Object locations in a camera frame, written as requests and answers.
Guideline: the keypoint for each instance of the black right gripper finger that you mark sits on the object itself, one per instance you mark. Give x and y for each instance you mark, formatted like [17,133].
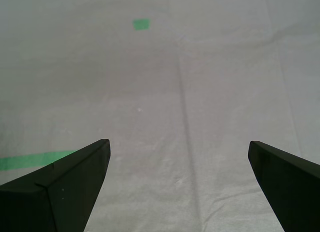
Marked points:
[295,192]
[62,197]

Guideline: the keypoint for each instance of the long green tape strip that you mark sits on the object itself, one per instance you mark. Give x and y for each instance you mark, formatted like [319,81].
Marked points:
[20,161]

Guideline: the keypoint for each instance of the grey plastic table cover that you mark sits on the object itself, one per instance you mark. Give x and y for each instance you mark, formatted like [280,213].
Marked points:
[175,91]

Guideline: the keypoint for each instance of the small green tape square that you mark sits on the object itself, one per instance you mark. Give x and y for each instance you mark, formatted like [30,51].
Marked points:
[141,24]

